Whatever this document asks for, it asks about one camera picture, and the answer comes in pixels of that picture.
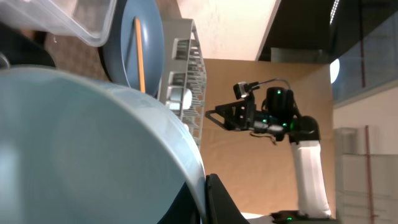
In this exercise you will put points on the grey dishwasher rack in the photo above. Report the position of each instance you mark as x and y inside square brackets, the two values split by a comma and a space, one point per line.
[184, 67]

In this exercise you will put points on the dark blue plate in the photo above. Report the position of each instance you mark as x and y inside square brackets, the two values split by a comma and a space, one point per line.
[119, 54]

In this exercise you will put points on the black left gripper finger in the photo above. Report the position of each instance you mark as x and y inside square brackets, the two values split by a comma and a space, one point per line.
[220, 207]

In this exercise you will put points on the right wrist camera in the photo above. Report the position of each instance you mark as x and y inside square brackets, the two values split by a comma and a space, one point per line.
[241, 90]

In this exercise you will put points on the light blue cup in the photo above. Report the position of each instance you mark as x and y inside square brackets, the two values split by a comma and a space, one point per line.
[179, 97]

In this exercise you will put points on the brown serving tray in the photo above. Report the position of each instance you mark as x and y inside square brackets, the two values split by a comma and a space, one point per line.
[73, 55]

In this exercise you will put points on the light blue rice bowl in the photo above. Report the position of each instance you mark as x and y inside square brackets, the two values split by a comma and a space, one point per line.
[75, 150]

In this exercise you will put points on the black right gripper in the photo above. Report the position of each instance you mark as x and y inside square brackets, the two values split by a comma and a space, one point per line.
[238, 116]

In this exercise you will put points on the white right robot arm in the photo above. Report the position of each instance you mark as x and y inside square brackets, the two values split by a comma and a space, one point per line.
[279, 118]

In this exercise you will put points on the clear plastic bin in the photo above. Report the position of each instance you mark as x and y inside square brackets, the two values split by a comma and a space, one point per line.
[88, 20]

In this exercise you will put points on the wooden chopstick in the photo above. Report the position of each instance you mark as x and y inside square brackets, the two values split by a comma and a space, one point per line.
[140, 55]

